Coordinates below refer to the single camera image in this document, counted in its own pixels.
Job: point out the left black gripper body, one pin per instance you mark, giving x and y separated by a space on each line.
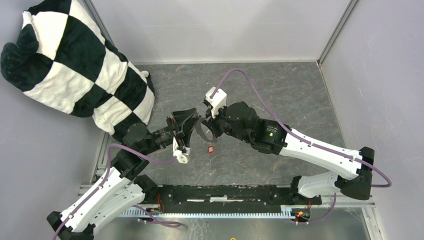
178 136

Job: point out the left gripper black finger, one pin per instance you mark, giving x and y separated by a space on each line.
185 134
186 119

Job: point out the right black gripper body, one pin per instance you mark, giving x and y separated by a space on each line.
216 125

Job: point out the silver perforated metal plate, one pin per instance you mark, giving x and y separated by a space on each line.
202 134

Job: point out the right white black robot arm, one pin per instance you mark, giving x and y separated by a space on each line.
348 171

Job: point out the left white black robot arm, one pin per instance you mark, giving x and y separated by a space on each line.
121 186

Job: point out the silver toothed metal strip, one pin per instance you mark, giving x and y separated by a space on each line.
282 213

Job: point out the black white checkered blanket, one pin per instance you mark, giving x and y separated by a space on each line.
62 60

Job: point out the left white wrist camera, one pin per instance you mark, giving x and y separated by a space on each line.
181 152

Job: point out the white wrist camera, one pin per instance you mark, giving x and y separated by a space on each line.
181 152
217 102

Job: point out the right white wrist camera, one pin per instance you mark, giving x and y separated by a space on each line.
217 102

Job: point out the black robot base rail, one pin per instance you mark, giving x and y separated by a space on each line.
221 199

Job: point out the left aluminium corner post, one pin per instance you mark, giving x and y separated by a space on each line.
94 14

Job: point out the aluminium corner post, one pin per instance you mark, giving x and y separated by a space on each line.
94 14
350 8

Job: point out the right aluminium corner post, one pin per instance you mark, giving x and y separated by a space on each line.
350 8

